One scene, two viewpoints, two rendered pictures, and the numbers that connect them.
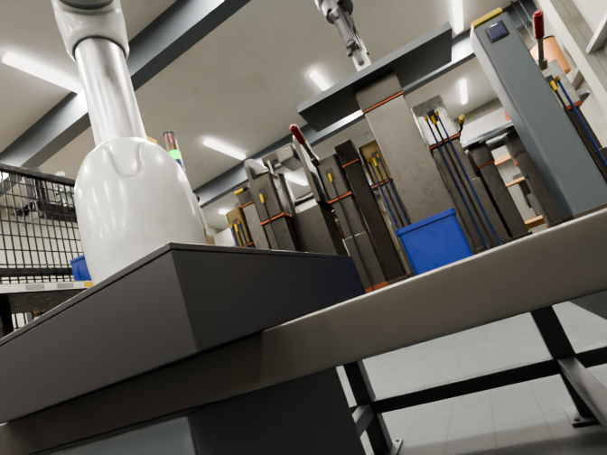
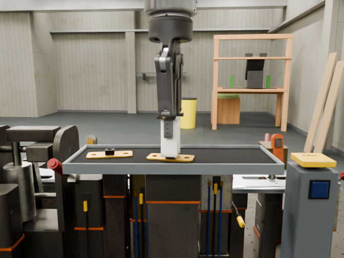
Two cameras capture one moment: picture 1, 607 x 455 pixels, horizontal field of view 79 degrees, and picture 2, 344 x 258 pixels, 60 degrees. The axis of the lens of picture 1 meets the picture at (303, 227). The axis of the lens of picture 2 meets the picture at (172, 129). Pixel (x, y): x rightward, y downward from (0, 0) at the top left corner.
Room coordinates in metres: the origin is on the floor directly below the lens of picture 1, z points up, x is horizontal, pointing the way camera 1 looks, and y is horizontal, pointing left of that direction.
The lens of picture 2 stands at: (0.28, -0.11, 1.31)
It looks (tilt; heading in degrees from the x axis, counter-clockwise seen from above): 10 degrees down; 343
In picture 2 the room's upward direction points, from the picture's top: straight up
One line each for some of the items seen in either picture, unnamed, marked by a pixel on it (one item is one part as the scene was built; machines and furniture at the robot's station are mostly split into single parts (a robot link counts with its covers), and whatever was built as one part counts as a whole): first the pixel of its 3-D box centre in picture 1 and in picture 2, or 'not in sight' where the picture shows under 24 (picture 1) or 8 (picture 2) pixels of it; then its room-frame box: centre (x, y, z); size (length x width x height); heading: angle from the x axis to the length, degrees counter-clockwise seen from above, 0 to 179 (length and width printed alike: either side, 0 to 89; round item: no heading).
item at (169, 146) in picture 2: (362, 65); (169, 137); (0.77, -0.26, 1.20); 0.03 x 0.01 x 0.07; 61
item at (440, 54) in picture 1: (374, 84); (173, 157); (0.79, -0.27, 1.16); 0.37 x 0.14 x 0.02; 72
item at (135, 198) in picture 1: (140, 213); not in sight; (0.51, 0.23, 0.92); 0.18 x 0.16 x 0.22; 23
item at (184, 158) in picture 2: not in sight; (170, 155); (0.78, -0.27, 1.17); 0.08 x 0.04 x 0.01; 61
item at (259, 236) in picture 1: (267, 251); not in sight; (1.05, 0.12, 0.91); 0.07 x 0.05 x 0.42; 162
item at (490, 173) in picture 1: (496, 193); (233, 224); (1.05, -0.56, 0.84); 0.12 x 0.05 x 0.29; 162
